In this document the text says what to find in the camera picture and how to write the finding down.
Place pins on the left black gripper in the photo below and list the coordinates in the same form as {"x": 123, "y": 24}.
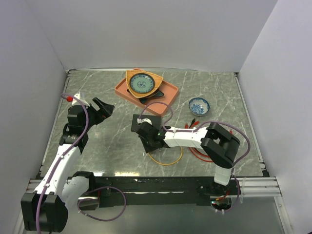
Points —
{"x": 106, "y": 110}

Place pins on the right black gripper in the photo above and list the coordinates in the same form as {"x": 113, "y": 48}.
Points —
{"x": 149, "y": 148}

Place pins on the black network switch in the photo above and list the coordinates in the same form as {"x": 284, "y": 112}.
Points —
{"x": 155, "y": 120}

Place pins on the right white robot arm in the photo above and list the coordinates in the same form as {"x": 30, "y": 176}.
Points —
{"x": 218, "y": 143}

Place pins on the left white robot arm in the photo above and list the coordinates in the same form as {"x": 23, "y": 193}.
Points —
{"x": 46, "y": 208}

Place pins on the salmon plastic tray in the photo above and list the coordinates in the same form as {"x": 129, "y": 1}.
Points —
{"x": 170, "y": 93}

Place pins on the woven bamboo basket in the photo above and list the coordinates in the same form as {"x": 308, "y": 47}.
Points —
{"x": 157, "y": 78}

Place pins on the teal patterned plate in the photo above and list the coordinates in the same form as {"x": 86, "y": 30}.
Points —
{"x": 142, "y": 83}

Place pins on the dark plate under basket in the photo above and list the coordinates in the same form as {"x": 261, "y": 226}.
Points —
{"x": 143, "y": 98}

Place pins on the blue white porcelain bowl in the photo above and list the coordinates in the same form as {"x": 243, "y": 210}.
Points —
{"x": 199, "y": 106}

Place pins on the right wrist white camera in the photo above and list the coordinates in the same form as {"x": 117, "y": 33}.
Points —
{"x": 142, "y": 120}

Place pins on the wrist white camera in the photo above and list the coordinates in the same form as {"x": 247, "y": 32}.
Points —
{"x": 142, "y": 120}
{"x": 78, "y": 96}

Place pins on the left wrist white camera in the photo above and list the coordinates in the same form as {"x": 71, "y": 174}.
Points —
{"x": 78, "y": 96}

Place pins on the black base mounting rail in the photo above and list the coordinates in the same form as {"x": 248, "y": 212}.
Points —
{"x": 138, "y": 190}

